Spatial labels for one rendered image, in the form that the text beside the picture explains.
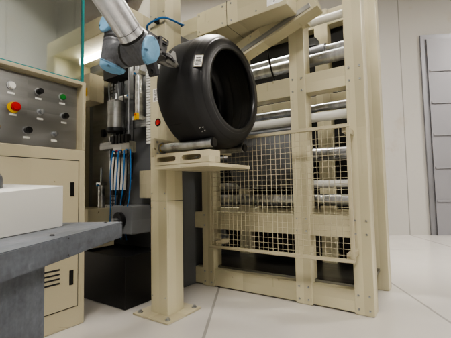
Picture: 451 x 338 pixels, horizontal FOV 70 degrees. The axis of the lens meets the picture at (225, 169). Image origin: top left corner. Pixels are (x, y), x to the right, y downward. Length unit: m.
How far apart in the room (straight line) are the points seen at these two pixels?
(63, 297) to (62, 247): 1.25
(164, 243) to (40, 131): 0.84
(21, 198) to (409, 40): 5.31
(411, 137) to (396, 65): 1.05
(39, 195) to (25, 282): 0.18
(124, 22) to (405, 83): 4.60
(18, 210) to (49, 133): 1.16
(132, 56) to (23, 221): 0.69
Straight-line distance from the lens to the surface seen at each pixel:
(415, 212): 5.18
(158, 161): 1.70
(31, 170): 1.75
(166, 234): 1.81
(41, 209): 0.78
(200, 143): 1.55
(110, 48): 1.28
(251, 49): 2.09
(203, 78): 1.49
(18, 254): 0.56
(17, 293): 0.78
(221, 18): 2.12
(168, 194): 1.80
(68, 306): 1.92
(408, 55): 5.49
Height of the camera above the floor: 0.68
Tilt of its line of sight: 4 degrees up
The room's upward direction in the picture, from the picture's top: 1 degrees counter-clockwise
